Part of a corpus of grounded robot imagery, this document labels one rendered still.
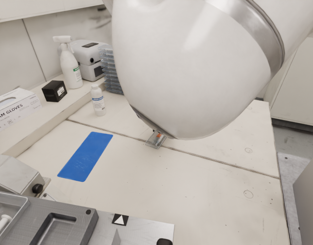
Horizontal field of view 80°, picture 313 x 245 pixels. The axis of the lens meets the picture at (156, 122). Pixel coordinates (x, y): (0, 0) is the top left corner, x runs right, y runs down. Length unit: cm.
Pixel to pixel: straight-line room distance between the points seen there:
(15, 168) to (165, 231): 28
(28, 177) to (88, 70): 77
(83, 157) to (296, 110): 201
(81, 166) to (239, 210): 50
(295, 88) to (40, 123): 201
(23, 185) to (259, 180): 62
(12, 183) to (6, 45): 81
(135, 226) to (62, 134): 61
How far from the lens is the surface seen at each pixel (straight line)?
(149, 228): 31
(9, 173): 42
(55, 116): 89
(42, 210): 33
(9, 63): 114
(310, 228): 61
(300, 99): 222
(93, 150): 74
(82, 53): 109
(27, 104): 94
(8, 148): 82
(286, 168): 78
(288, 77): 210
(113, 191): 61
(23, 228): 33
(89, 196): 62
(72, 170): 70
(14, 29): 116
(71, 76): 105
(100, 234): 32
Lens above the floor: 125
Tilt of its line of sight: 37 degrees down
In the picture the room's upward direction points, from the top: straight up
